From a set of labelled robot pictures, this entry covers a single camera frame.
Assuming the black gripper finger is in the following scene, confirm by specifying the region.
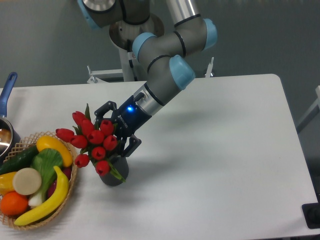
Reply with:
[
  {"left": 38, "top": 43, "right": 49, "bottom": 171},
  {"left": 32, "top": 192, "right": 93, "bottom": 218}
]
[
  {"left": 94, "top": 101, "right": 117, "bottom": 125},
  {"left": 116, "top": 134, "right": 142, "bottom": 157}
]

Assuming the white furniture leg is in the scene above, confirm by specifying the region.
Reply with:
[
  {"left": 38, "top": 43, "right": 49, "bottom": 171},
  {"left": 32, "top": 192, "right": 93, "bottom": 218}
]
[{"left": 296, "top": 85, "right": 320, "bottom": 134}]

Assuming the yellow banana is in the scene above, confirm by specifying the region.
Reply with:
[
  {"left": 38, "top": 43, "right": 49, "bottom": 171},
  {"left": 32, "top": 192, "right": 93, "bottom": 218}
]
[{"left": 14, "top": 166, "right": 69, "bottom": 226}]

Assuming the dark grey ribbed vase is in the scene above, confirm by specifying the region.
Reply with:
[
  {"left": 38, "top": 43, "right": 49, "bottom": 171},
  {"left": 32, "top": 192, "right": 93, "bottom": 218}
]
[{"left": 100, "top": 156, "right": 129, "bottom": 187}]

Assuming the yellow bell pepper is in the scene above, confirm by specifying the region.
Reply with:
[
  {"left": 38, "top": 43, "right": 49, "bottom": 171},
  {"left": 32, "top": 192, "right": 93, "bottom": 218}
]
[{"left": 0, "top": 171, "right": 17, "bottom": 196}]

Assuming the green bok choy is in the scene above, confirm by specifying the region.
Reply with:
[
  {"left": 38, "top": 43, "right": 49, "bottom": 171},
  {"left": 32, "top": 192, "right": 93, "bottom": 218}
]
[{"left": 28, "top": 148, "right": 63, "bottom": 209}]

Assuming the green cucumber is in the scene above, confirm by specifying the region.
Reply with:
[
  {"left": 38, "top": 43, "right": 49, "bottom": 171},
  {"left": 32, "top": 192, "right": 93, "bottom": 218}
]
[{"left": 0, "top": 145, "right": 39, "bottom": 175}]

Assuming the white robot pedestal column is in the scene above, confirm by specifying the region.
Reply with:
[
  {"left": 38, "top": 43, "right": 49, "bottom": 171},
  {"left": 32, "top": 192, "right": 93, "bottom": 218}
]
[{"left": 109, "top": 13, "right": 165, "bottom": 82}]

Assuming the blue handled saucepan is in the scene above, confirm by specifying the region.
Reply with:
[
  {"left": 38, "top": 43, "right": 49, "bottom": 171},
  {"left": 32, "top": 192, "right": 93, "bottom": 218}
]
[{"left": 0, "top": 72, "right": 21, "bottom": 165}]

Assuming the yellow squash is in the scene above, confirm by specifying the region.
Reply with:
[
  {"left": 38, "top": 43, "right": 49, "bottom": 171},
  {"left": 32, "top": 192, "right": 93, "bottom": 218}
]
[{"left": 36, "top": 135, "right": 73, "bottom": 168}]

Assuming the beige round slice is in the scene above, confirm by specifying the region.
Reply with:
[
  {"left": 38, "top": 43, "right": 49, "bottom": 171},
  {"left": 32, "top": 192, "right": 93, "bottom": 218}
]
[{"left": 12, "top": 167, "right": 42, "bottom": 196}]

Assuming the purple red vegetable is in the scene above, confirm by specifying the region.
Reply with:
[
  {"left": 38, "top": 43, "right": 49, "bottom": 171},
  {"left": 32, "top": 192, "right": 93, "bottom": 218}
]
[{"left": 47, "top": 167, "right": 72, "bottom": 198}]

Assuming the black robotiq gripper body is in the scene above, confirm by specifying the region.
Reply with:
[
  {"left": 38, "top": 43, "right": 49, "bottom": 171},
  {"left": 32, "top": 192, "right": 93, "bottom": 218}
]
[{"left": 111, "top": 95, "right": 152, "bottom": 139}]

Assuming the woven wicker basket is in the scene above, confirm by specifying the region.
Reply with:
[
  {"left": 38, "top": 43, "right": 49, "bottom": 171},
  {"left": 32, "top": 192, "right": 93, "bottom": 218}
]
[{"left": 0, "top": 131, "right": 78, "bottom": 231}]

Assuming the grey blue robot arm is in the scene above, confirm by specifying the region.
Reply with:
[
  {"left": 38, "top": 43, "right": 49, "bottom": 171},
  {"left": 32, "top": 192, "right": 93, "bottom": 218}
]
[{"left": 78, "top": 0, "right": 218, "bottom": 157}]

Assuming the orange fruit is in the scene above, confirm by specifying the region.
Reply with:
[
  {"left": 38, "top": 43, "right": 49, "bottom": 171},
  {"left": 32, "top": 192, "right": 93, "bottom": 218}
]
[{"left": 0, "top": 191, "right": 28, "bottom": 216}]

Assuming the black device at edge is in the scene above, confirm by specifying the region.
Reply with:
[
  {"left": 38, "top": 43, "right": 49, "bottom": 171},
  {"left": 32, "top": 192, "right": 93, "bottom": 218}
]
[{"left": 301, "top": 202, "right": 320, "bottom": 229}]

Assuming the red tulip bouquet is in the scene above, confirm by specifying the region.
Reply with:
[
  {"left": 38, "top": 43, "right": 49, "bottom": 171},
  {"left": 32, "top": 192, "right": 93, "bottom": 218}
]
[{"left": 55, "top": 105, "right": 122, "bottom": 179}]

